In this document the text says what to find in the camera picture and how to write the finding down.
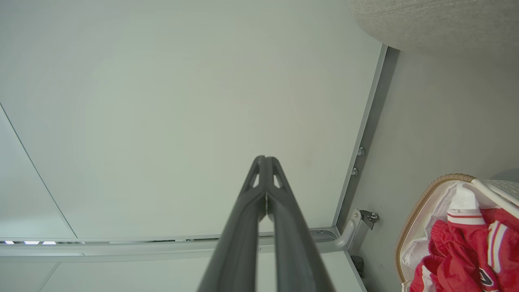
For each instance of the white perforated basket lid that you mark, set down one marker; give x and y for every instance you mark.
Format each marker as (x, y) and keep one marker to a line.
(500, 190)

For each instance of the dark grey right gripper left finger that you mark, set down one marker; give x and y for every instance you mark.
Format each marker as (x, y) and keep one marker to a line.
(235, 243)

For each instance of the black rubber door stopper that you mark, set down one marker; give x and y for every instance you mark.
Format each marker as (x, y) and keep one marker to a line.
(357, 265)

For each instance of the black metal door latch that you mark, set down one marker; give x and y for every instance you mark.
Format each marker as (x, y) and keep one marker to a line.
(369, 219)

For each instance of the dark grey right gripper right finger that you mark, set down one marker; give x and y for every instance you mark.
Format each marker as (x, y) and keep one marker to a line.
(296, 251)

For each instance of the red and white garment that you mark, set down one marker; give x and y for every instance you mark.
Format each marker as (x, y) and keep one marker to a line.
(458, 251)

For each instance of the grey metal door frame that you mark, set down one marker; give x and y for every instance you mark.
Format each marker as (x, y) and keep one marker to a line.
(369, 129)

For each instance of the beige rimmed white laundry basket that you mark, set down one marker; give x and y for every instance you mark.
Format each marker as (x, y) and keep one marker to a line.
(413, 227)

